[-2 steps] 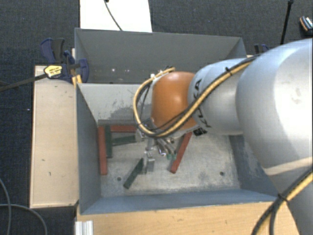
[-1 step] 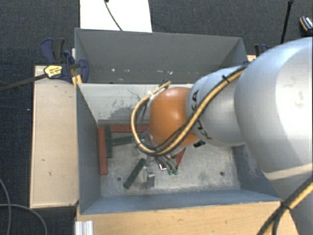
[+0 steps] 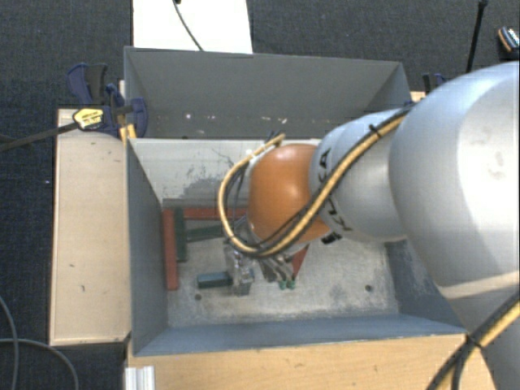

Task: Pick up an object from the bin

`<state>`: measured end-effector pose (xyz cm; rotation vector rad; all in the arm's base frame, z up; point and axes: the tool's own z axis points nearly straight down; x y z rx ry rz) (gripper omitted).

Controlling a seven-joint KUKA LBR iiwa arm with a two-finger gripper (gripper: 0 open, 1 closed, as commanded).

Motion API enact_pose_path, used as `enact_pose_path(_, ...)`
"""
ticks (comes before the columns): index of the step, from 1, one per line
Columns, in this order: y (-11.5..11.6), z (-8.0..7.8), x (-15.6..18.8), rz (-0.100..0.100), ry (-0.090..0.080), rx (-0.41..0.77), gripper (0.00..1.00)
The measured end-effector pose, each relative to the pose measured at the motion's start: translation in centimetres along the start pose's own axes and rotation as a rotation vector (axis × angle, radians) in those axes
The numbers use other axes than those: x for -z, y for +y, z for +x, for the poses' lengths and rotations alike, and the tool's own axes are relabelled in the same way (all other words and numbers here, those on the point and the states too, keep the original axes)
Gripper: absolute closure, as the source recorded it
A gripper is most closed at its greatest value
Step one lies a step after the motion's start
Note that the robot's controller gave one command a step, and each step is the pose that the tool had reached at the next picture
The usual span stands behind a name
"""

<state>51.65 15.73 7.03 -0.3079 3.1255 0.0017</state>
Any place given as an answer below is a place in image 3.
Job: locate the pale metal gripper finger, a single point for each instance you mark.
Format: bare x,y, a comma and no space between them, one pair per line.
231,264
245,279

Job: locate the dark green flat block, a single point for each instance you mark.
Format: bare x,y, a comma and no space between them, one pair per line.
181,238
212,279
205,233

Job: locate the red-brown flat block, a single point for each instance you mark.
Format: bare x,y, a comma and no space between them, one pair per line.
201,213
171,254
300,260

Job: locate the grey metal bin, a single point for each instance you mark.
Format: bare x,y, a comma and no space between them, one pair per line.
325,303

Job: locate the pale wood board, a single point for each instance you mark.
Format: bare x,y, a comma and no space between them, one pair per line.
91,238

